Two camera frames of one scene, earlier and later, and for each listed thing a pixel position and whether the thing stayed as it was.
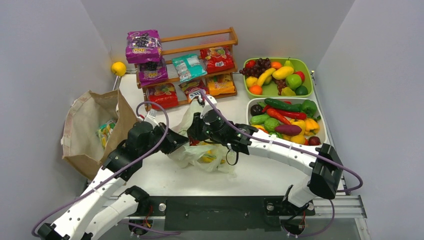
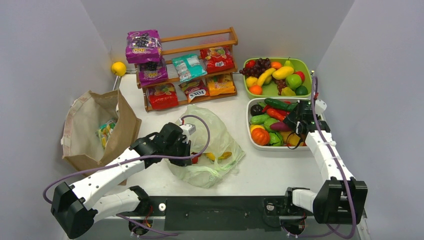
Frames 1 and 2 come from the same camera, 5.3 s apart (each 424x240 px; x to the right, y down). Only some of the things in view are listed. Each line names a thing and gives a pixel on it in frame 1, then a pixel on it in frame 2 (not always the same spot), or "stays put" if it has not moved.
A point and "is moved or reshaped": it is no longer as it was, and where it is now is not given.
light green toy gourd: x=259 y=119 stays put
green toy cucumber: x=294 y=107 stays put
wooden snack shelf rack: x=192 y=66 stays put
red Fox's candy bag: x=191 y=88 stays put
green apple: x=293 y=81 stays put
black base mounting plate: x=220 y=213 stays put
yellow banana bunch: x=207 y=158 -> x=225 y=156
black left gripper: x=173 y=140 -> x=186 y=146
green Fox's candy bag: x=105 y=130 stays put
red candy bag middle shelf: x=218 y=59 stays put
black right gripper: x=196 y=129 -> x=289 y=121
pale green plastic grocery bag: x=208 y=156 is moved or reshaped
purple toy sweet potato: x=288 y=130 is moved or reshaped
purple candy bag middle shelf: x=151 y=72 stays put
